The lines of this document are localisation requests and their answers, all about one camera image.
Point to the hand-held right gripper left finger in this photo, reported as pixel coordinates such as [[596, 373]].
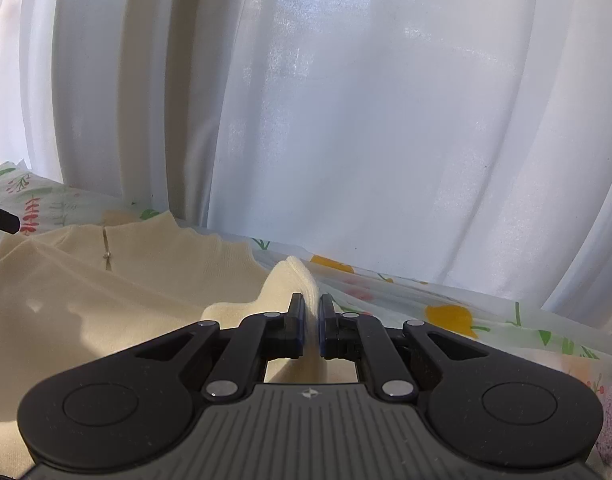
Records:
[[299, 327]]

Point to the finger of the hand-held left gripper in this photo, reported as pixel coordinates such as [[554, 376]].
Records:
[[0, 218]]

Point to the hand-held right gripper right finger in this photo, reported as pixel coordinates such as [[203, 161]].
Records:
[[326, 329]]

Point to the white curtain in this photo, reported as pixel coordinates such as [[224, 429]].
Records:
[[336, 110]]

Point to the cream knit sweater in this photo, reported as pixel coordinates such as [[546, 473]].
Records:
[[111, 310]]

